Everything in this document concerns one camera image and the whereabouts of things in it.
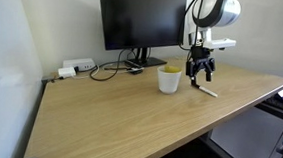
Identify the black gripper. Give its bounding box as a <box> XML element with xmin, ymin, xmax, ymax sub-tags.
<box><xmin>184</xmin><ymin>45</ymin><xmax>218</xmax><ymax>90</ymax></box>

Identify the white marker with black cap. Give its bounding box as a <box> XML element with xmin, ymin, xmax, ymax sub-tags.
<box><xmin>193</xmin><ymin>84</ymin><xmax>220</xmax><ymax>98</ymax></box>

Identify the white mug with yellow inside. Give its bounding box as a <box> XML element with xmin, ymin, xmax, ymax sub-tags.
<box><xmin>155</xmin><ymin>64</ymin><xmax>183</xmax><ymax>96</ymax></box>

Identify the black monitor stand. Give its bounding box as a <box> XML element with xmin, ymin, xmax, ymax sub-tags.
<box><xmin>125</xmin><ymin>46</ymin><xmax>169</xmax><ymax>71</ymax></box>

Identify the small black dongle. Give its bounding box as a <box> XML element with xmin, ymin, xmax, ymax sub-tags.
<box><xmin>127</xmin><ymin>66</ymin><xmax>145</xmax><ymax>76</ymax></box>

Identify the black computer monitor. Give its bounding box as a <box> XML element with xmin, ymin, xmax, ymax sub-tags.
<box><xmin>93</xmin><ymin>0</ymin><xmax>188</xmax><ymax>57</ymax></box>

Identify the black keyboard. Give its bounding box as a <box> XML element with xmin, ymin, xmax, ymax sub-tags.
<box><xmin>263</xmin><ymin>94</ymin><xmax>283</xmax><ymax>115</ymax></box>

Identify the white power strip box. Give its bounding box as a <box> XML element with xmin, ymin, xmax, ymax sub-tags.
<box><xmin>62</xmin><ymin>55</ymin><xmax>97</xmax><ymax>74</ymax></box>

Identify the small white power adapter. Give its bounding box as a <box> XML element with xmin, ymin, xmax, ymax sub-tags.
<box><xmin>56</xmin><ymin>65</ymin><xmax>77</xmax><ymax>79</ymax></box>

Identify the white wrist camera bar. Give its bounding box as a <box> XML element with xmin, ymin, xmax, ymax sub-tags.
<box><xmin>209</xmin><ymin>37</ymin><xmax>238</xmax><ymax>53</ymax></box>

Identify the black cable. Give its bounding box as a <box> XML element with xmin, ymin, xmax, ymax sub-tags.
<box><xmin>88</xmin><ymin>44</ymin><xmax>142</xmax><ymax>85</ymax></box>

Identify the white cable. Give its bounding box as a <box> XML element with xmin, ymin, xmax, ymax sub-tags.
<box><xmin>72</xmin><ymin>63</ymin><xmax>130</xmax><ymax>83</ymax></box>

